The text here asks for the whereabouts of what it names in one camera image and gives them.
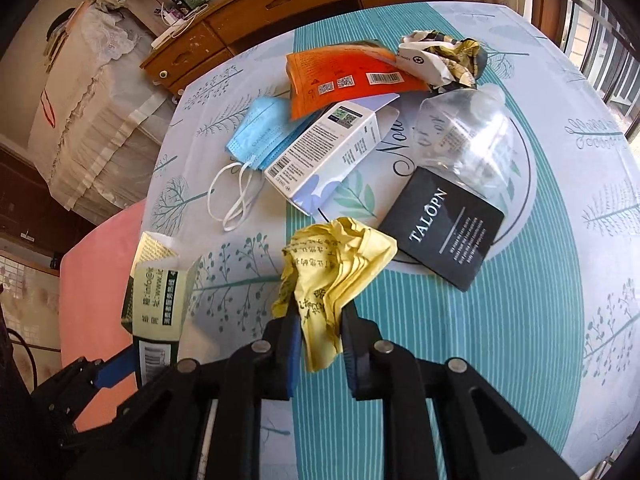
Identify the black card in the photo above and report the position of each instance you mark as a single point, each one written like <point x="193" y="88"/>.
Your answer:
<point x="440" y="230"/>

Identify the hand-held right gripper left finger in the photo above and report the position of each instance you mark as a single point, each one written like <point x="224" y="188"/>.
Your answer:
<point x="295" y="355"/>

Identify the clear plastic packet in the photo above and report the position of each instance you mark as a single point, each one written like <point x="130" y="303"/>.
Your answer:
<point x="465" y="135"/>

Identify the stack of books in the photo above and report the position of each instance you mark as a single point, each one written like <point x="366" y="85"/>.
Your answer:
<point x="67" y="25"/>

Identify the blue face mask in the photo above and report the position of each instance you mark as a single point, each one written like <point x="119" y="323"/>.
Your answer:
<point x="255" y="135"/>

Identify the tree printed tablecloth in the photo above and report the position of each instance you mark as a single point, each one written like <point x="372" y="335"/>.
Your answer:
<point x="500" y="335"/>

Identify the green white carton box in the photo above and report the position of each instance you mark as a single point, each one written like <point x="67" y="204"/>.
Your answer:
<point x="155" y="305"/>

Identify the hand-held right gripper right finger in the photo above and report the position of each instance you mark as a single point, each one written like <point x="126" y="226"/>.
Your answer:
<point x="350" y="350"/>

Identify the metal window grille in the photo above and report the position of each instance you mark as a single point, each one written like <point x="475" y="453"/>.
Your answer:
<point x="600" y="50"/>

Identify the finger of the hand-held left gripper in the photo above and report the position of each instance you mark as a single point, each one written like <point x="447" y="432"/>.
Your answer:
<point x="117" y="367"/>

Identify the white printed carton box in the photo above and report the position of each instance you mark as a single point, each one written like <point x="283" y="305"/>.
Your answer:
<point x="325" y="155"/>

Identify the black gold crumpled wrapper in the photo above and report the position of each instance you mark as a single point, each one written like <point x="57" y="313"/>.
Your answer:
<point x="440" y="60"/>

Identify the white power strip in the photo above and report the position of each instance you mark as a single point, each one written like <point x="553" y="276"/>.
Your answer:
<point x="165" y="35"/>

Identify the pink bed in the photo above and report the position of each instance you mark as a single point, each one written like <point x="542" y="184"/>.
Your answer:
<point x="100" y="260"/>

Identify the wooden desk with drawers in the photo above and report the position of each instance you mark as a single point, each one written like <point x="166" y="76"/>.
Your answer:
<point x="280" y="5"/>

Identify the floral sliding wardrobe door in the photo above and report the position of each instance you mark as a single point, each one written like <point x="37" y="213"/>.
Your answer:
<point x="30" y="310"/>

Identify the dark wooden door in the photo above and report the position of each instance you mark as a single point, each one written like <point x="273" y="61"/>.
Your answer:
<point x="30" y="200"/>

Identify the yellow paper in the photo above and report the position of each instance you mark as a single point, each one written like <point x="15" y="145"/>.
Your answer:
<point x="330" y="270"/>

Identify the orange packet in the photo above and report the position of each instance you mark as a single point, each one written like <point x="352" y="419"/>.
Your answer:
<point x="340" y="70"/>

